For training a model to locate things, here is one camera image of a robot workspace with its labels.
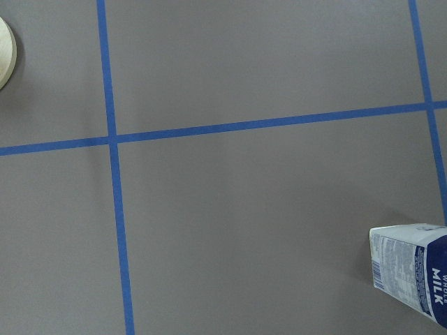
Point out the blue white milk carton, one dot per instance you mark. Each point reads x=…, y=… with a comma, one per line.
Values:
x=409, y=264

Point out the wooden stand with round base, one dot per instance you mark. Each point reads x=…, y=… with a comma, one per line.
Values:
x=8, y=53

